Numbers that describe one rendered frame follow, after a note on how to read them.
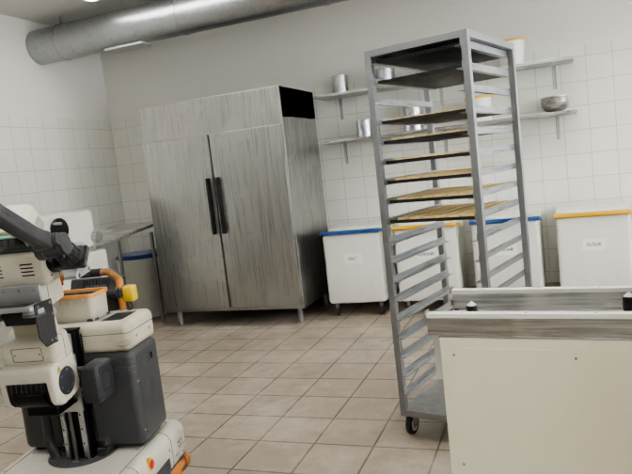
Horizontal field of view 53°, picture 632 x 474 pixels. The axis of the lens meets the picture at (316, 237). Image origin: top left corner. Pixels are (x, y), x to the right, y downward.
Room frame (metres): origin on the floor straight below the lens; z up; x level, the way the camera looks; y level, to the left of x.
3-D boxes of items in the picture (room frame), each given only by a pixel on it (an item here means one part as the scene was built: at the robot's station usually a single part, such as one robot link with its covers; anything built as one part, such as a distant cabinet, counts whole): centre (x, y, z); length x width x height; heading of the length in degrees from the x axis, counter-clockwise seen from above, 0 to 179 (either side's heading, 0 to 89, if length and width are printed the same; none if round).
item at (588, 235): (4.99, -2.21, 0.39); 0.64 x 0.54 x 0.77; 157
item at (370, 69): (2.89, -0.33, 0.97); 0.03 x 0.03 x 1.70; 55
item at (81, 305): (2.61, 1.03, 0.87); 0.23 x 0.15 x 0.11; 80
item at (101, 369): (2.32, 1.02, 0.61); 0.28 x 0.27 x 0.25; 80
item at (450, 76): (3.02, -0.69, 1.68); 0.60 x 0.40 x 0.02; 145
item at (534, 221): (5.22, -1.60, 0.39); 0.64 x 0.54 x 0.77; 158
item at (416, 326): (3.12, -0.52, 0.51); 0.64 x 0.03 x 0.03; 145
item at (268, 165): (5.95, 0.69, 1.03); 1.40 x 0.91 x 2.05; 69
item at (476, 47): (2.90, -0.85, 1.77); 0.64 x 0.03 x 0.03; 145
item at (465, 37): (2.63, -0.70, 0.97); 0.03 x 0.03 x 1.70; 55
